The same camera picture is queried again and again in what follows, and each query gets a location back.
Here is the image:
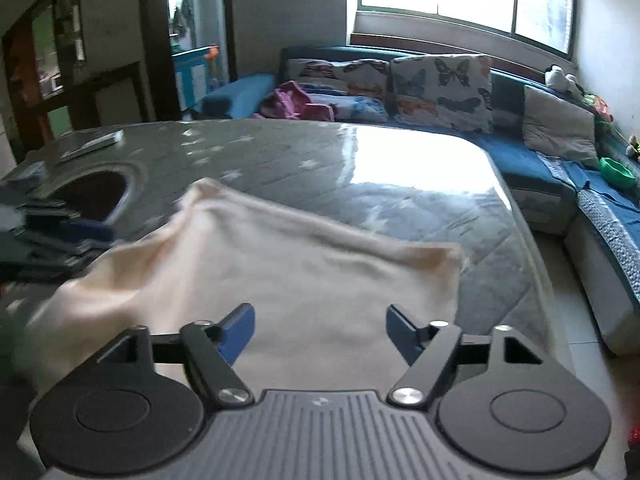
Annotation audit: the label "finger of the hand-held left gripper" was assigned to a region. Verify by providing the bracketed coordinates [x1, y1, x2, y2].
[22, 202, 115, 243]
[30, 241, 108, 271]

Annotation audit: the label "pink clothing pile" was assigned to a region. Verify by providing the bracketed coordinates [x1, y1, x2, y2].
[255, 80, 336, 122]

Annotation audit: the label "cyan baby cot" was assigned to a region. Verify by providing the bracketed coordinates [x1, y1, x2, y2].
[172, 45, 222, 111]

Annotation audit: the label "plain grey cushion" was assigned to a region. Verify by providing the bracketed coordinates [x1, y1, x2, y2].
[521, 85, 601, 168]

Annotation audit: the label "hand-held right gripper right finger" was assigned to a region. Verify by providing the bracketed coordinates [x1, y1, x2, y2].
[385, 304, 546, 407]

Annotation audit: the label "blue sectional sofa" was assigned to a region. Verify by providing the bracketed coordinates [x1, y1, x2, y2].
[202, 45, 640, 356]

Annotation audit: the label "white plush toy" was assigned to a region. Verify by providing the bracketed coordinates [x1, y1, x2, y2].
[544, 65, 583, 97]

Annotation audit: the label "square butterfly print pillow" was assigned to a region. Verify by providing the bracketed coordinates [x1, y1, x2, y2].
[390, 54, 495, 133]

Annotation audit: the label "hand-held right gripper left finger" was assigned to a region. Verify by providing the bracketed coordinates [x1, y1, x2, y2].
[95, 303, 257, 409]

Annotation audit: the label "colourful soft toys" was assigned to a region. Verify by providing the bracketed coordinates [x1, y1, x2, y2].
[585, 92, 614, 123]

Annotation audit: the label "cream cloth garment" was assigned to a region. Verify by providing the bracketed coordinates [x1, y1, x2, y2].
[22, 177, 466, 401]

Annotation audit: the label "dark wooden cabinet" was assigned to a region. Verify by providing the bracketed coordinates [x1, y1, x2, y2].
[0, 0, 151, 161]

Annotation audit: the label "grey flat rectangular object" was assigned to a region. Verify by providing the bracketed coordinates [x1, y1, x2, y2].
[59, 130, 125, 162]

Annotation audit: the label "dark wooden door frame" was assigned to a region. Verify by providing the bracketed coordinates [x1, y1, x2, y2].
[137, 0, 237, 122]

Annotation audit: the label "blue patterned flat pillow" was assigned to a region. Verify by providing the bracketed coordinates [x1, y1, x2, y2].
[300, 92, 390, 123]

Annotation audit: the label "green plastic bowl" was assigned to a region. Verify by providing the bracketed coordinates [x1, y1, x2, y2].
[599, 157, 637, 188]

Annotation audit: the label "long butterfly print pillow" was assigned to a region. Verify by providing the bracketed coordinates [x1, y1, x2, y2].
[287, 57, 391, 98]

